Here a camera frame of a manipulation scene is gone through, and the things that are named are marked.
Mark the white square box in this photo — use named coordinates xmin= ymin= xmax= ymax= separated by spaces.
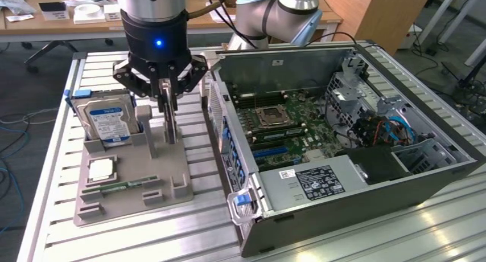
xmin=72 ymin=10 xmax=107 ymax=25

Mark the grey power supply unit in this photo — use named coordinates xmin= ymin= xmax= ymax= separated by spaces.
xmin=260 ymin=155 xmax=369 ymax=211

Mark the silver drive cage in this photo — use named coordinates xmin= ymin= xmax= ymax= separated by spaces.
xmin=325 ymin=55 xmax=381 ymax=123

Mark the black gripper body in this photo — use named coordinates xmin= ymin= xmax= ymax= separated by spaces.
xmin=122 ymin=11 xmax=194 ymax=75

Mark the green motherboard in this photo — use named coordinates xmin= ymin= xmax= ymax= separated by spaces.
xmin=227 ymin=82 xmax=349 ymax=173

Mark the black power cable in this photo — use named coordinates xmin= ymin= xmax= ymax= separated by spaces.
xmin=301 ymin=31 xmax=385 ymax=51

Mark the green RAM stick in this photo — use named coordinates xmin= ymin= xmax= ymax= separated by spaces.
xmin=252 ymin=127 xmax=307 ymax=142
xmin=82 ymin=175 xmax=160 ymax=194

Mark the silver CPU socket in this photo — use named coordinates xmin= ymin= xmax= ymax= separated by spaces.
xmin=255 ymin=105 xmax=292 ymax=129

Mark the beige cable hose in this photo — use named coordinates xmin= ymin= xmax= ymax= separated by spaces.
xmin=187 ymin=0 xmax=231 ymax=18

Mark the white tape roll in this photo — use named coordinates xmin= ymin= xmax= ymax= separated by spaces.
xmin=75 ymin=4 xmax=102 ymax=17

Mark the silver CPU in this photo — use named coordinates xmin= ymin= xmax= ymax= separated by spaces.
xmin=88 ymin=158 xmax=118 ymax=181

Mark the silver chipset heatsink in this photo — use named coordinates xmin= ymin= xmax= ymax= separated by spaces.
xmin=303 ymin=149 xmax=327 ymax=162

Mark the white paper stack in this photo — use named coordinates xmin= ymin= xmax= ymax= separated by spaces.
xmin=208 ymin=7 xmax=237 ymax=23

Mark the white table frame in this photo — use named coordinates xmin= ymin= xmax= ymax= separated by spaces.
xmin=416 ymin=0 xmax=486 ymax=66

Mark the white card red print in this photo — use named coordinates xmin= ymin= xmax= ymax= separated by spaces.
xmin=6 ymin=13 xmax=35 ymax=22

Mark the small white box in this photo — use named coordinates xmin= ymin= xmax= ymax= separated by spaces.
xmin=103 ymin=3 xmax=123 ymax=22

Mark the blue data wire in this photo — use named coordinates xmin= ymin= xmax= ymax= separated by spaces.
xmin=383 ymin=116 xmax=419 ymax=145

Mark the black chair base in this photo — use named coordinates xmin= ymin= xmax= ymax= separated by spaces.
xmin=20 ymin=38 xmax=115 ymax=73

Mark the grey parts rack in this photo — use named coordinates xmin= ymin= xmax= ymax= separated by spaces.
xmin=74 ymin=104 xmax=198 ymax=227

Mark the silver disk bay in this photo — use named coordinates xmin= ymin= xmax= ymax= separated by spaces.
xmin=391 ymin=138 xmax=458 ymax=176

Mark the blue expansion slot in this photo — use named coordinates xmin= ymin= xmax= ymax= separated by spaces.
xmin=252 ymin=146 xmax=289 ymax=158

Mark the blue floor cable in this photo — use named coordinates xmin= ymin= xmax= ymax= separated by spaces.
xmin=0 ymin=122 xmax=30 ymax=234

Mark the wooden desk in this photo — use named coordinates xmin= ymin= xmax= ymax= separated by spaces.
xmin=0 ymin=0 xmax=127 ymax=43
xmin=186 ymin=0 xmax=345 ymax=51

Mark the clear plastic bag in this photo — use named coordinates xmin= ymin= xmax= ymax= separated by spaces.
xmin=0 ymin=0 xmax=38 ymax=15

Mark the black fan shroud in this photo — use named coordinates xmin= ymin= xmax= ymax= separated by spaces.
xmin=340 ymin=146 xmax=413 ymax=186

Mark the black equipment stand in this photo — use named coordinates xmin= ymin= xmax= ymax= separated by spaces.
xmin=440 ymin=45 xmax=486 ymax=117

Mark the white block black top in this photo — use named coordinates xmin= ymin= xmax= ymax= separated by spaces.
xmin=39 ymin=2 xmax=72 ymax=21

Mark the black open PC case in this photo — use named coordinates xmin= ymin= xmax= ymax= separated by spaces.
xmin=199 ymin=41 xmax=480 ymax=259

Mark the green low-profile graphics card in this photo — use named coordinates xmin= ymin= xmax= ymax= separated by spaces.
xmin=159 ymin=78 xmax=179 ymax=145

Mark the hard disk blue carrier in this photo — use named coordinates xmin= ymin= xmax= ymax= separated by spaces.
xmin=63 ymin=87 xmax=144 ymax=148

